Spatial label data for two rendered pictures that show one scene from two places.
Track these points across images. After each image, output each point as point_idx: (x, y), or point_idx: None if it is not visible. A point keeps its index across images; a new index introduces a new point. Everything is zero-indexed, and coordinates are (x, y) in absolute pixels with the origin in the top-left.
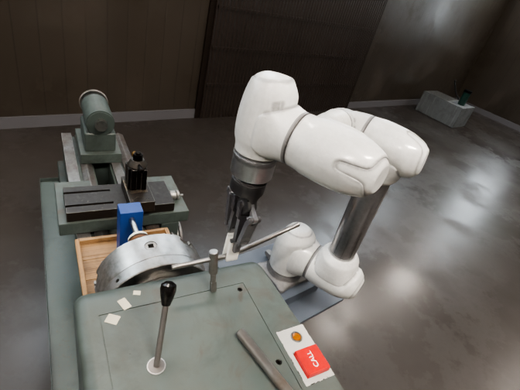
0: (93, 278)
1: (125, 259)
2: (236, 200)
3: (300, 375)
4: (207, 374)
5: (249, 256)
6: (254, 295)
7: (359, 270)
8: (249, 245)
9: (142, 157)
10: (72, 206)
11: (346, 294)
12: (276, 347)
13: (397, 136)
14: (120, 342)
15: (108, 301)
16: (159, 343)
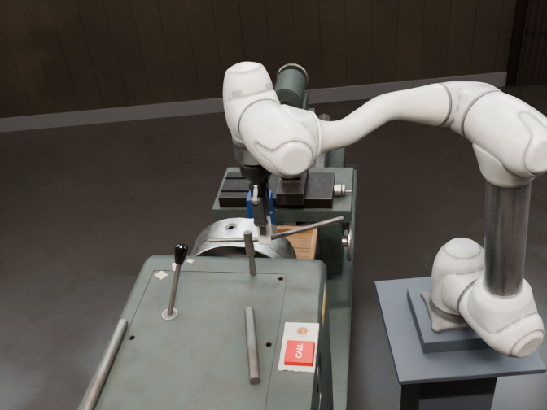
0: None
1: (207, 236)
2: None
3: (279, 360)
4: (202, 332)
5: (426, 282)
6: (291, 287)
7: (530, 317)
8: (284, 233)
9: None
10: (227, 191)
11: (501, 347)
12: (276, 333)
13: (501, 119)
14: (156, 291)
15: (166, 262)
16: (171, 294)
